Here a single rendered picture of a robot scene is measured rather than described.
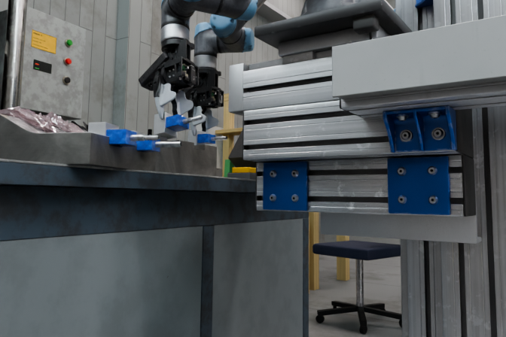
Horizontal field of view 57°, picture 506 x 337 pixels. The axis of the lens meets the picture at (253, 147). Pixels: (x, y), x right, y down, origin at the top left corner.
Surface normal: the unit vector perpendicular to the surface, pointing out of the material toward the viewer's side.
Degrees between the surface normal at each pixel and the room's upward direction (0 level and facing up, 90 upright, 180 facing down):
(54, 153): 90
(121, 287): 90
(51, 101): 90
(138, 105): 90
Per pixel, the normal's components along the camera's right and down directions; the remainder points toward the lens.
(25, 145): -0.23, -0.11
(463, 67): -0.56, -0.10
